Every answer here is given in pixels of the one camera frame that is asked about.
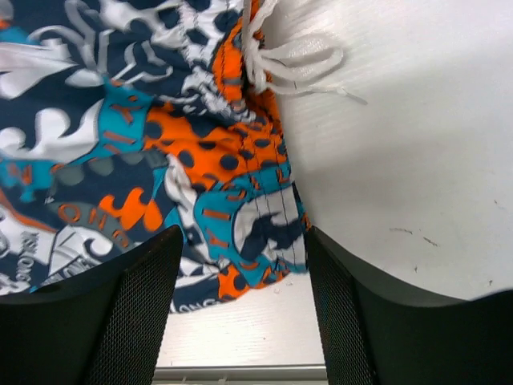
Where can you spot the aluminium front rail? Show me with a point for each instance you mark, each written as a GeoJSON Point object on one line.
{"type": "Point", "coordinates": [260, 374]}

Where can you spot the colourful patterned shorts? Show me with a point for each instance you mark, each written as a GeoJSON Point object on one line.
{"type": "Point", "coordinates": [120, 119]}

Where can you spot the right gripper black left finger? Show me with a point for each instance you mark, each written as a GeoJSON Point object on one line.
{"type": "Point", "coordinates": [103, 326]}

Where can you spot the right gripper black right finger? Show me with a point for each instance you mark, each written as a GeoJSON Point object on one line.
{"type": "Point", "coordinates": [377, 329]}

